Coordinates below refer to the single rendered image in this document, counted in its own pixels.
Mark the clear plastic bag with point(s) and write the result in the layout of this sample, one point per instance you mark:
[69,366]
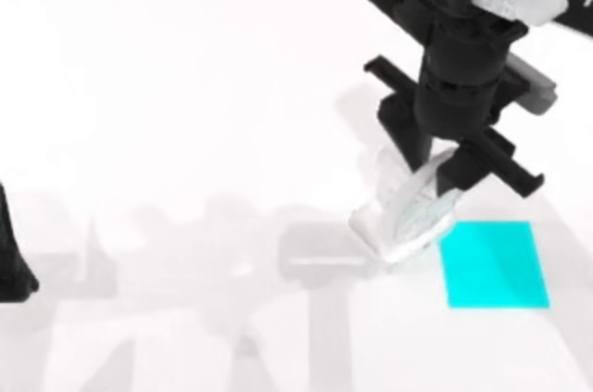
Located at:
[407,220]

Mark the cyan square pad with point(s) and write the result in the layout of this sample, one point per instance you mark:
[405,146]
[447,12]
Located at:
[493,267]

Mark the black blurred object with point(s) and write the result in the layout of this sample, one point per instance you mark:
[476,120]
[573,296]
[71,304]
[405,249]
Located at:
[11,262]

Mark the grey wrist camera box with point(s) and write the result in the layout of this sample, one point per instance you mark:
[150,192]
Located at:
[539,95]

